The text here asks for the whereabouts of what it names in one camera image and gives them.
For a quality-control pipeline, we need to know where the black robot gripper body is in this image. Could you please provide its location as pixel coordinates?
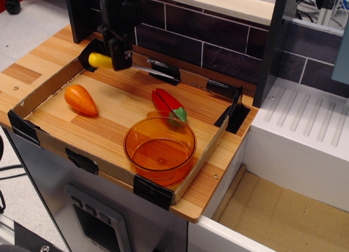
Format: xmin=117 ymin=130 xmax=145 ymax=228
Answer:
xmin=99 ymin=0 xmax=142 ymax=56

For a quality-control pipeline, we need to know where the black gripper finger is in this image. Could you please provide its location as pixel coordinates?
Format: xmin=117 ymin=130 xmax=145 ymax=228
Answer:
xmin=108 ymin=37 xmax=133 ymax=71

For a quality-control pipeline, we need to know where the yellow handled toy knife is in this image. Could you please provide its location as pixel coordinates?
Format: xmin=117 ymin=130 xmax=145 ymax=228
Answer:
xmin=88 ymin=52 xmax=174 ymax=79

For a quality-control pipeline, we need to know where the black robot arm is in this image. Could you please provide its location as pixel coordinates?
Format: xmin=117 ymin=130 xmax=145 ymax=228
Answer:
xmin=99 ymin=0 xmax=142 ymax=70

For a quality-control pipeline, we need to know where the orange transparent plastic pot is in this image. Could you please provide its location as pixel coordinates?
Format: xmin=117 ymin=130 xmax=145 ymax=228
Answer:
xmin=123 ymin=111 xmax=197 ymax=188

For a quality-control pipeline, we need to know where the cardboard fence with black tape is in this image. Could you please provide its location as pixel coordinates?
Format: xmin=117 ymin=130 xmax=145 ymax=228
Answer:
xmin=8 ymin=39 xmax=256 ymax=210

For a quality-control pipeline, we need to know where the orange toy carrot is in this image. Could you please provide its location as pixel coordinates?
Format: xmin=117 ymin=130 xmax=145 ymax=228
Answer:
xmin=64 ymin=85 xmax=98 ymax=116

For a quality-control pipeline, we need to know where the red toy chili pepper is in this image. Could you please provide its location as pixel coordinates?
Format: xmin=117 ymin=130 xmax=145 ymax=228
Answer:
xmin=152 ymin=88 xmax=188 ymax=123

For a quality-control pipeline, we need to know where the black caster wheel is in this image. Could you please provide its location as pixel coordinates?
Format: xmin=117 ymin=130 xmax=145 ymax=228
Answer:
xmin=5 ymin=0 xmax=21 ymax=15

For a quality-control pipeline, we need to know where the grey toy oven front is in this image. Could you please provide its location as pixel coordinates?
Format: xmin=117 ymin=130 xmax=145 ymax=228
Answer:
xmin=5 ymin=130 xmax=188 ymax=251

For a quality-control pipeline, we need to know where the white toy sink unit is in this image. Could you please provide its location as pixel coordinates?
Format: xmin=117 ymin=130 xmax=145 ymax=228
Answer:
xmin=188 ymin=77 xmax=349 ymax=252

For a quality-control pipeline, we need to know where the dark grey upright post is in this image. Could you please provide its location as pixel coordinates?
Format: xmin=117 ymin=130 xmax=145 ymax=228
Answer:
xmin=253 ymin=0 xmax=297 ymax=107

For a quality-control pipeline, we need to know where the black floor cable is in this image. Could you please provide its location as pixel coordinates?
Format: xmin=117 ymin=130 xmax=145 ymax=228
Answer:
xmin=0 ymin=164 xmax=28 ymax=214

